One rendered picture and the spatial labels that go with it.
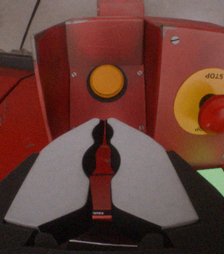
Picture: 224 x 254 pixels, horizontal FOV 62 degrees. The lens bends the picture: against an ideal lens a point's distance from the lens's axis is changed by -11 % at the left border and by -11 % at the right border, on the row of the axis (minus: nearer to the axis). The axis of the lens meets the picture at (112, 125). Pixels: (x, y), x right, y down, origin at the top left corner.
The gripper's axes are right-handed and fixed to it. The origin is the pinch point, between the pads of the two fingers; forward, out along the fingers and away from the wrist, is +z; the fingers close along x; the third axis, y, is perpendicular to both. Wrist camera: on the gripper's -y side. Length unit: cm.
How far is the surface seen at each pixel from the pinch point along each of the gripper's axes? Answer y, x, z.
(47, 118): 1.2, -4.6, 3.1
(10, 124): 14.6, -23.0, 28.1
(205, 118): 1.5, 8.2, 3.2
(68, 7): -14, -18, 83
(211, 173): 9.6, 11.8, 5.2
